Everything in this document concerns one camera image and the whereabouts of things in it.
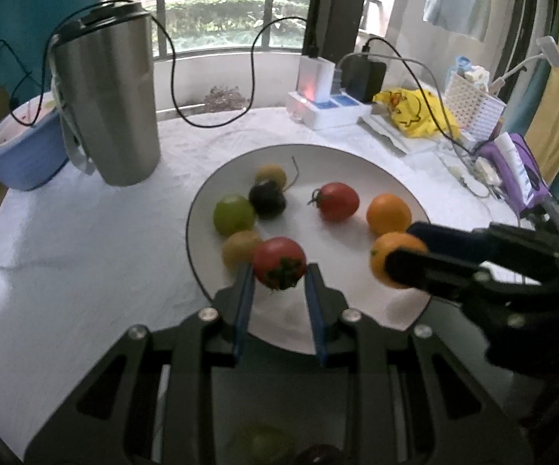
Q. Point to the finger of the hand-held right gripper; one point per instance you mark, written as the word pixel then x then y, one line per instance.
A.
pixel 419 269
pixel 441 237

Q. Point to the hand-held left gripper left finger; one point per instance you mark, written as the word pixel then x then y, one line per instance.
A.
pixel 246 295

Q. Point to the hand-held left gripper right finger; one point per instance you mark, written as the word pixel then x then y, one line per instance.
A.
pixel 315 310

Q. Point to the white plate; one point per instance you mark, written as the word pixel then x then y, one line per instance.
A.
pixel 337 276

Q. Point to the orange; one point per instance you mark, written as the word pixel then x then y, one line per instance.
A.
pixel 382 254
pixel 388 213

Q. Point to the yellow tomato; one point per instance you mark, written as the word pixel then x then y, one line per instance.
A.
pixel 240 248
pixel 270 173

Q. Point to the red tomato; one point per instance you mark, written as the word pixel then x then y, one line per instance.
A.
pixel 338 201
pixel 279 259

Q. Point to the green tomato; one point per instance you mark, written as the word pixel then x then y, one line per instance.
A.
pixel 233 214
pixel 260 441

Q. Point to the dark purple tomato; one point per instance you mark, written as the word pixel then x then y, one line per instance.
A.
pixel 319 456
pixel 267 199

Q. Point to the white extension socket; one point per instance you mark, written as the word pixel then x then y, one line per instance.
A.
pixel 478 174

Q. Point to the grey round mat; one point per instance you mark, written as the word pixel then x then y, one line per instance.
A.
pixel 279 397

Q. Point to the white tube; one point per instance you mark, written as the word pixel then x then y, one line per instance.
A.
pixel 511 160

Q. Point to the purple pouch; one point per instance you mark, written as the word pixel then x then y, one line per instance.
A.
pixel 533 184

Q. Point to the white paper stack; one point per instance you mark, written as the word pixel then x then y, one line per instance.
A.
pixel 390 135

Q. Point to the yellow pikachu bag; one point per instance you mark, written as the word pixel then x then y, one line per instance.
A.
pixel 410 111

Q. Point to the white perforated basket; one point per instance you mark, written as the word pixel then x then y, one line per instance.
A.
pixel 473 106

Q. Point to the white power strip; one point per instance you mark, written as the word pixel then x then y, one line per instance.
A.
pixel 337 111

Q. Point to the black charger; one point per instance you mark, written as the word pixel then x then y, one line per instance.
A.
pixel 364 80

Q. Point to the white charger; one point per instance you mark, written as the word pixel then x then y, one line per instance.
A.
pixel 314 77

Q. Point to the white desk lamp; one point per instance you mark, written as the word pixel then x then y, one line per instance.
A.
pixel 550 48

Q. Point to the steel tumbler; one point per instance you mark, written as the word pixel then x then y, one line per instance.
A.
pixel 110 101

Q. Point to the blue plastic basin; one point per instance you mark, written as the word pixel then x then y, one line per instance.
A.
pixel 22 155

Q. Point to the teal curtain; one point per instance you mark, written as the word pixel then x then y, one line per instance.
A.
pixel 32 9

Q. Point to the black sliding door frame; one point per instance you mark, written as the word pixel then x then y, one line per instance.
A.
pixel 340 5

